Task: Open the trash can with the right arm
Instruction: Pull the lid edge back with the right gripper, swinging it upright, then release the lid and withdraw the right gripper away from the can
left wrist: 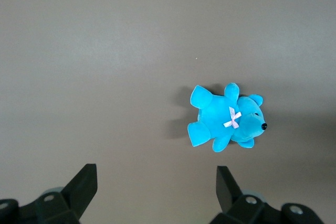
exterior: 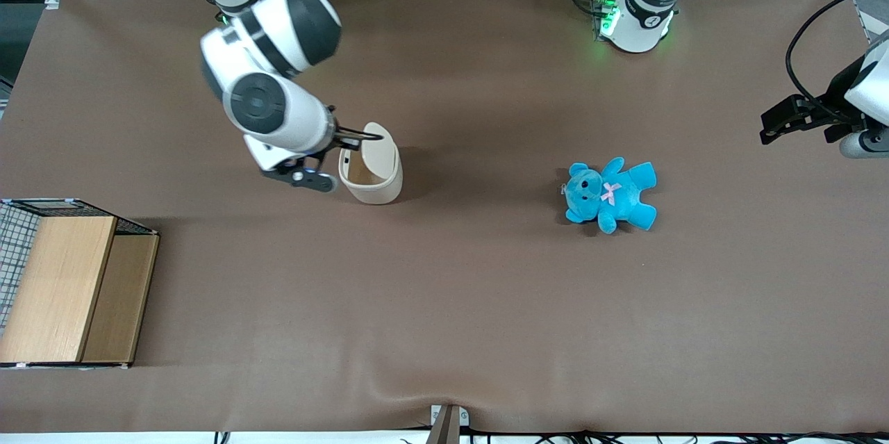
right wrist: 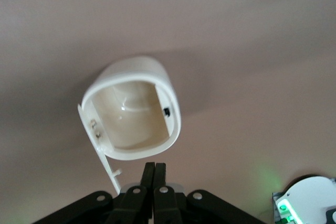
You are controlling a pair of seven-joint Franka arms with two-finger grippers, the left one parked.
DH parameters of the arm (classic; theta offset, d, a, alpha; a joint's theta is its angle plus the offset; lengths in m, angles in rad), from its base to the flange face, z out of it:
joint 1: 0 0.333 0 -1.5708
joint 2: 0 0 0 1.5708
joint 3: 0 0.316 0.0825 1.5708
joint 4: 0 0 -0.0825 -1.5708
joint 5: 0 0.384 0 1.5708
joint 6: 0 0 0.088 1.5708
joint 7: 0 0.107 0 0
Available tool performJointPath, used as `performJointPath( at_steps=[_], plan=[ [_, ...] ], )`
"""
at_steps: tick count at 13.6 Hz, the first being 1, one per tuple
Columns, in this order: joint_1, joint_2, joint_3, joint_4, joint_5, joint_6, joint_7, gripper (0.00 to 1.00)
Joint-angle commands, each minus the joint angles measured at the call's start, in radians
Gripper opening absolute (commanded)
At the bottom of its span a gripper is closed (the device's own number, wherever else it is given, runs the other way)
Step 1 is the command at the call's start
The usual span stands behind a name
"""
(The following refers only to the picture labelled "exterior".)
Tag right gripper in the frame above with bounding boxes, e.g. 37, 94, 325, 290
243, 125, 384, 185

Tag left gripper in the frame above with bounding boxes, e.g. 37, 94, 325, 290
760, 58, 870, 146

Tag beige lidded trash can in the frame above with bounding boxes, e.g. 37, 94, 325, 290
338, 122, 404, 206

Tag blue teddy bear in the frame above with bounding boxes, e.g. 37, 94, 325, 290
561, 157, 658, 235

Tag brown table mat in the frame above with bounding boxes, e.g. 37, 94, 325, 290
0, 0, 889, 435

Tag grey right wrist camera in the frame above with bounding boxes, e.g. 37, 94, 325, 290
290, 170, 340, 193

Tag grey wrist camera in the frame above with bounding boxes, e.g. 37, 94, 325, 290
290, 170, 340, 193
839, 126, 889, 159

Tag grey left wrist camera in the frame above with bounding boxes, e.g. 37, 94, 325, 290
839, 126, 889, 159

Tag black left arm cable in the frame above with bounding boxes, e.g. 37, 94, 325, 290
786, 0, 889, 126

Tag grey camera mount pole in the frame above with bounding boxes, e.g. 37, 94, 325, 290
426, 404, 471, 444

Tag wooden box with wire basket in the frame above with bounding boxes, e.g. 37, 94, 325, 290
0, 216, 160, 369

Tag black wire mesh rack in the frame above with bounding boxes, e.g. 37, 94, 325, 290
0, 199, 158, 334

